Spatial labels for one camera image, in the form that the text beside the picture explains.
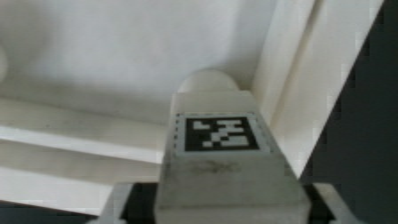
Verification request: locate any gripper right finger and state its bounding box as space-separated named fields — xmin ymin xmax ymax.
xmin=304 ymin=183 xmax=364 ymax=224

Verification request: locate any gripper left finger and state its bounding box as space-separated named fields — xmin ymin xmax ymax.
xmin=87 ymin=183 xmax=158 ymax=224

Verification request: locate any white table leg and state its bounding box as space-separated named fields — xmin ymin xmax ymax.
xmin=155 ymin=70 xmax=311 ymax=224

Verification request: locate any white square tabletop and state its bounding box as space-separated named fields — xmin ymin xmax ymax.
xmin=0 ymin=0 xmax=386 ymax=214

